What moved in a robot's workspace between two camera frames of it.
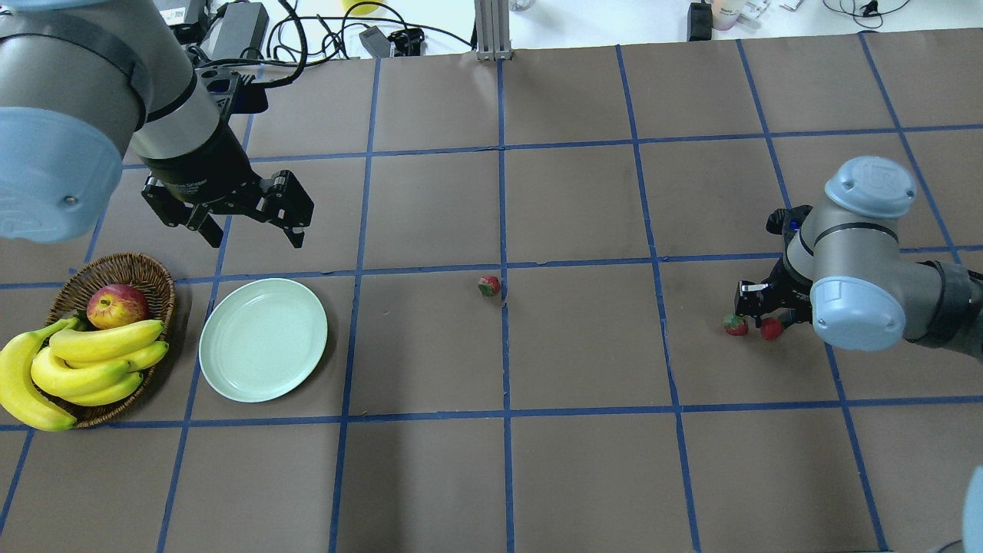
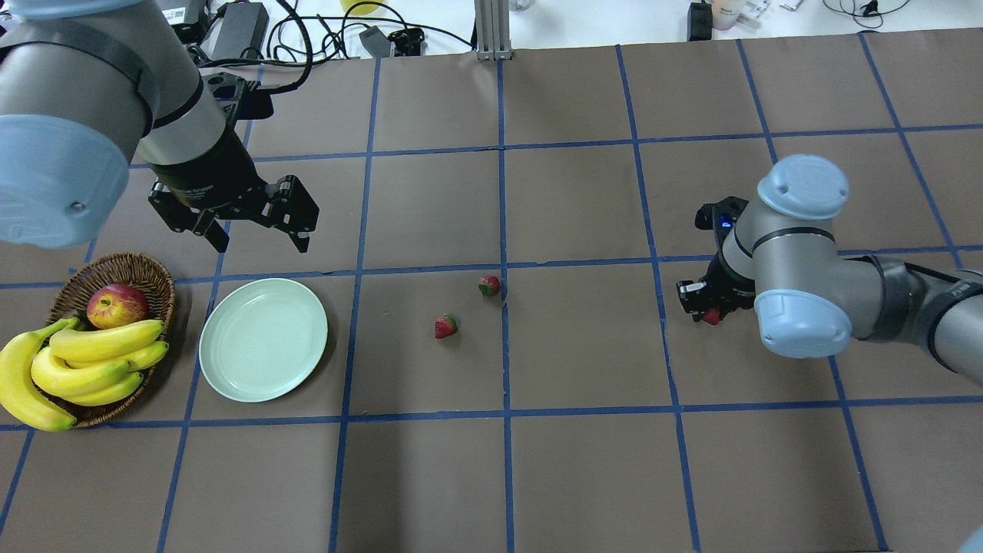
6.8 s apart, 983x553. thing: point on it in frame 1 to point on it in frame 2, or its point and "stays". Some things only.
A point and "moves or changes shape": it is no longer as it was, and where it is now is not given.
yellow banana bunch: [39, 373] stays
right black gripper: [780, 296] to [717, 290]
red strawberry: [735, 325] to [712, 316]
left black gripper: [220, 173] stays
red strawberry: [488, 285] stays
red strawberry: [771, 328] moves or changes shape
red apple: [117, 305] stays
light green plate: [261, 339] stays
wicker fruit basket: [72, 296] stays
